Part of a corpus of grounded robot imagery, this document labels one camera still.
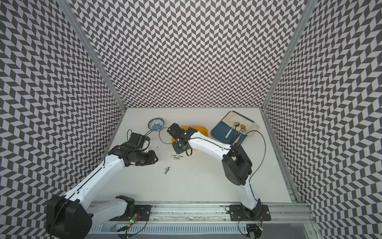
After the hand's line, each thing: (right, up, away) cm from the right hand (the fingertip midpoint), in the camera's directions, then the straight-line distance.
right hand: (182, 148), depth 87 cm
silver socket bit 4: (-9, -12, 0) cm, 15 cm away
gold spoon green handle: (+41, +12, +19) cm, 47 cm away
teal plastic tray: (+26, +10, +16) cm, 32 cm away
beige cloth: (+35, +19, +24) cm, 47 cm away
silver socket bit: (-6, -5, +5) cm, 10 cm away
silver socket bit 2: (-3, -6, +6) cm, 9 cm away
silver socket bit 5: (-9, -13, -1) cm, 16 cm away
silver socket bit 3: (-5, -7, +6) cm, 10 cm away
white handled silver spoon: (+31, +9, +15) cm, 35 cm away
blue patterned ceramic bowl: (-22, +14, +21) cm, 34 cm away
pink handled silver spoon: (+41, +10, +16) cm, 45 cm away
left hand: (-14, -6, -6) cm, 17 cm away
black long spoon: (+36, +14, +18) cm, 43 cm away
